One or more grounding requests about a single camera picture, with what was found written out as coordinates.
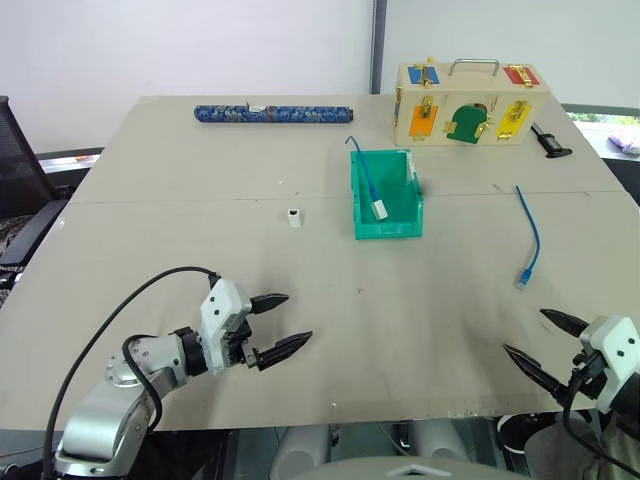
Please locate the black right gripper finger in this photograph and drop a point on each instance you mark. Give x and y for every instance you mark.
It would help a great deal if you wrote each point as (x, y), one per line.
(537, 370)
(565, 322)

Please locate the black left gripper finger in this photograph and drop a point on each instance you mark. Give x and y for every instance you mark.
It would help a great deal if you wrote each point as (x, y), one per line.
(285, 347)
(270, 302)

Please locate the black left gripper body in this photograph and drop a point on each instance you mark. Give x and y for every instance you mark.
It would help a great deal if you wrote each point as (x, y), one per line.
(240, 350)

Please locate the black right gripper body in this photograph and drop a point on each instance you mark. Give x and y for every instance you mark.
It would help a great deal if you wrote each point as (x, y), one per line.
(590, 377)

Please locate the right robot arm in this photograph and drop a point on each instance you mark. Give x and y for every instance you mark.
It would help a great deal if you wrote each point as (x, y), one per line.
(630, 402)

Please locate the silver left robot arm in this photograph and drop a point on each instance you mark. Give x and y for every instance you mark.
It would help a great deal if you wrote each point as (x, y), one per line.
(100, 415)

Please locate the small white connector block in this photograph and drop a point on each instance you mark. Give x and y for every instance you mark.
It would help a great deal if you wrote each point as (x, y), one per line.
(295, 218)

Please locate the grey rounded shape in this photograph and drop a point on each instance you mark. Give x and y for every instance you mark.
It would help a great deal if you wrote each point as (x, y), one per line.
(560, 455)

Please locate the green plastic bin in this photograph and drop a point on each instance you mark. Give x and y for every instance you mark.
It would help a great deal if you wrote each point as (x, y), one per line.
(387, 220)

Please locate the grey robot torso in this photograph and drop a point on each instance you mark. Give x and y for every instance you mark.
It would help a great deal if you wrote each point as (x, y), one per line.
(400, 457)

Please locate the black hand tool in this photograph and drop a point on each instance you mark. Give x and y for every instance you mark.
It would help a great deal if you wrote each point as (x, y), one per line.
(550, 145)

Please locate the blue patterned scroll tube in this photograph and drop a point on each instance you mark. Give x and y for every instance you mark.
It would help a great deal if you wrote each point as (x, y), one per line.
(272, 114)

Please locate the purple object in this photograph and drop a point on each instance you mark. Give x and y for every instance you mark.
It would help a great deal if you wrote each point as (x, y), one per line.
(625, 142)

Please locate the wooden latch lock box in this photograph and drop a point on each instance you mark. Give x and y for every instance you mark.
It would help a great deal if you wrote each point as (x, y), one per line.
(465, 107)

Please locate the black mesh office chair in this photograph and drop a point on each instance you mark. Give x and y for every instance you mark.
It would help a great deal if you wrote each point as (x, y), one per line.
(22, 190)

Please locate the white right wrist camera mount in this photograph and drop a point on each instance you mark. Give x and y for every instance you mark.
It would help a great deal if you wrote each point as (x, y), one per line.
(617, 350)

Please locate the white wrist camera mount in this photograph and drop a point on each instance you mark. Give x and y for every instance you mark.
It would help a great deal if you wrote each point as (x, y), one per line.
(220, 315)
(617, 350)

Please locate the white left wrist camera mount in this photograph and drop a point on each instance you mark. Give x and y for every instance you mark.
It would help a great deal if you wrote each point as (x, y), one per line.
(220, 315)

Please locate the dark vertical window post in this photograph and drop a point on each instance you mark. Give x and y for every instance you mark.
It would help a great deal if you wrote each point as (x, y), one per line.
(378, 45)

